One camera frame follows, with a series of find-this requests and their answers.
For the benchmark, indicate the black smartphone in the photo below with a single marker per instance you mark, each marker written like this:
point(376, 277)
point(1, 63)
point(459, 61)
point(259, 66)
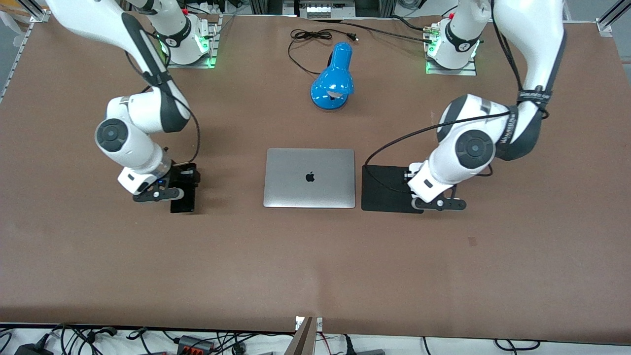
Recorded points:
point(183, 205)

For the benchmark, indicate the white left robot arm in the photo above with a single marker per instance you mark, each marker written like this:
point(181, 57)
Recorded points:
point(473, 147)

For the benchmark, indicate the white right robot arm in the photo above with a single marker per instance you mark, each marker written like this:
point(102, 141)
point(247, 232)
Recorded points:
point(133, 116)

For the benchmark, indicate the black mouse pad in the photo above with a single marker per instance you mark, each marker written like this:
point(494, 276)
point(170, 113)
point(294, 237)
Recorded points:
point(382, 199)

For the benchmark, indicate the silver closed laptop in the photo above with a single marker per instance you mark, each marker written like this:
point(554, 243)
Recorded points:
point(309, 178)

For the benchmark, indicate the blue desk lamp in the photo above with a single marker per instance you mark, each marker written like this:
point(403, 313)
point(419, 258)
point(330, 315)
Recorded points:
point(334, 79)

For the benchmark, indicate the black orange connector box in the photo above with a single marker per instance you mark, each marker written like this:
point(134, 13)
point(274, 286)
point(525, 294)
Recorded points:
point(194, 344)

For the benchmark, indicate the wooden beam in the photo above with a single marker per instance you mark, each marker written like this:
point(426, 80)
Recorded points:
point(301, 340)

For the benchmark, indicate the black power adapter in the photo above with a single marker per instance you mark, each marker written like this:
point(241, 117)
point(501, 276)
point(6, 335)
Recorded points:
point(32, 350)

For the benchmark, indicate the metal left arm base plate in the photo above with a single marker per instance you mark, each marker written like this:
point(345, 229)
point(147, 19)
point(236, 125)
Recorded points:
point(468, 71)

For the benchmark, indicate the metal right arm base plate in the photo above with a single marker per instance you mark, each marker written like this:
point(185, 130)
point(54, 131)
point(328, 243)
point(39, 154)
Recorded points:
point(212, 44)

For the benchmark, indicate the white metal bracket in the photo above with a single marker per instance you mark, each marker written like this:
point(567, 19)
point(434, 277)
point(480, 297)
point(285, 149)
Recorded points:
point(318, 324)

